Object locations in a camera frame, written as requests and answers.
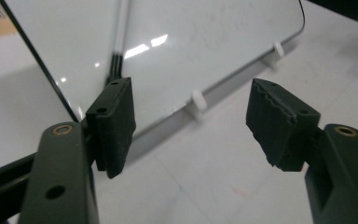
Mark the white whiteboard with black rim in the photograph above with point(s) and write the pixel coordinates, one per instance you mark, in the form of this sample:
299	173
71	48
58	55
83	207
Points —
214	46

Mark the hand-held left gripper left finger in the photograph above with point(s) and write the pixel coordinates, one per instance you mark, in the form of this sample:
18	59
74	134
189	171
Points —
113	124

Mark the white whiteboard stand clip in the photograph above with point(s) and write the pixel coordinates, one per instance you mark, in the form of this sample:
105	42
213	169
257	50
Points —
197	104
277	53

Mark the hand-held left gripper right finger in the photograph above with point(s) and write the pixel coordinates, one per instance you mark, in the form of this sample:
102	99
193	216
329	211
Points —
279	130

